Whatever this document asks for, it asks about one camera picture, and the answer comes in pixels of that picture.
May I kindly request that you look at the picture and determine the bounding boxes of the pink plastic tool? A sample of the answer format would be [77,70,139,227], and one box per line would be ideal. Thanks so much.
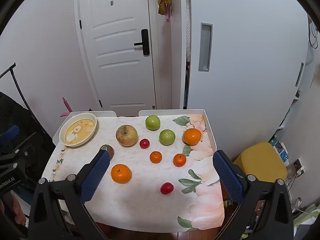
[60,97,73,118]

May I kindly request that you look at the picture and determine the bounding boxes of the cream bear print bowl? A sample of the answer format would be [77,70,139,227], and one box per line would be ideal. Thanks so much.
[59,112,98,147]

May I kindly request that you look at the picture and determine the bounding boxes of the floral tablecloth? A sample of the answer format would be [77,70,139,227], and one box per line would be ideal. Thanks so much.
[41,114,225,232]

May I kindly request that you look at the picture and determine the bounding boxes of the brown kiwi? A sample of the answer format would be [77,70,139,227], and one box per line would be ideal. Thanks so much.
[100,144,115,160]

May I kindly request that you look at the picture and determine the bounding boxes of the green apple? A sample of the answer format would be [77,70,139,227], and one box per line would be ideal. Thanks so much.
[159,129,176,146]
[145,115,161,131]

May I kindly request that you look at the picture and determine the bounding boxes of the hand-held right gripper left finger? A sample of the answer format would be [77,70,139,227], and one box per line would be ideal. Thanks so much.
[27,150,112,240]

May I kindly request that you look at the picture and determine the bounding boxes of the wall power outlet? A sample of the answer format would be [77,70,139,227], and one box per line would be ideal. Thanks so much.
[294,158,306,174]

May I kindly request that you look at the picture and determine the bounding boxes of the orange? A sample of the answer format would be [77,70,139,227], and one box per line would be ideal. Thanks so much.
[111,164,132,184]
[182,128,202,145]

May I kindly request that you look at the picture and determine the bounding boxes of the black hanging cable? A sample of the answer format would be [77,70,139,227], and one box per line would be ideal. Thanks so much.
[307,15,320,49]

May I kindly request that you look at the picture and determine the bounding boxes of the yellow apple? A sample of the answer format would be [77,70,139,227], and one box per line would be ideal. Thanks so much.
[115,124,138,147]

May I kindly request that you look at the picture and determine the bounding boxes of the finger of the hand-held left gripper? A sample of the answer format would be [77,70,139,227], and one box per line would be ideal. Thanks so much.
[0,132,46,173]
[0,126,20,144]

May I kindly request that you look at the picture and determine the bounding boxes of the black door lock handle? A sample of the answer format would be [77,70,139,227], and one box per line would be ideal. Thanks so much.
[134,29,150,56]

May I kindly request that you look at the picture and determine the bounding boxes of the grey recessed door handle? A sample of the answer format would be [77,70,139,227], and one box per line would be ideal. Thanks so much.
[199,22,213,72]

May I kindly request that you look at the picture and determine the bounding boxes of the yellow stool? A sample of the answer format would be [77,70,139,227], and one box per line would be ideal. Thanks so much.
[233,142,288,183]

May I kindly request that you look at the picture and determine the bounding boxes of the blue printed box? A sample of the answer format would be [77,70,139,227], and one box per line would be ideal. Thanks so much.
[270,137,289,163]

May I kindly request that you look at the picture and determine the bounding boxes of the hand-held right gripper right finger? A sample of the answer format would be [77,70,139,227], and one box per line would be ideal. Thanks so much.
[212,150,294,240]

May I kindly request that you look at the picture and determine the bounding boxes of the white panel door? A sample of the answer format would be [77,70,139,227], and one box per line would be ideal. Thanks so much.
[74,0,163,111]

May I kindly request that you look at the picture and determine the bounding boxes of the black metal rack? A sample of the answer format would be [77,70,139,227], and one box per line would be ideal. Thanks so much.
[0,63,53,145]

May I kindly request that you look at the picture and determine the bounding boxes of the small tangerine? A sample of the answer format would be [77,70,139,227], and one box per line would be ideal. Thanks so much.
[150,151,162,164]
[173,153,187,167]

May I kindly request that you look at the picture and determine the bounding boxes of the yellow hanging cloth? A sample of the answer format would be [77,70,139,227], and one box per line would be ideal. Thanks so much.
[157,0,172,15]

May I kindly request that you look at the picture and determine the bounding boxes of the person's left hand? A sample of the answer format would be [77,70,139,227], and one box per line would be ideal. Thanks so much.
[0,194,27,227]

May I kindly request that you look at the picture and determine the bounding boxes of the white sliding door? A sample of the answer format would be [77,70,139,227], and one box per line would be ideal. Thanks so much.
[186,0,314,155]

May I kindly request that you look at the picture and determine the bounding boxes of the white rimmed table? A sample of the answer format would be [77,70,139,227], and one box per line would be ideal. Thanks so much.
[41,109,225,233]

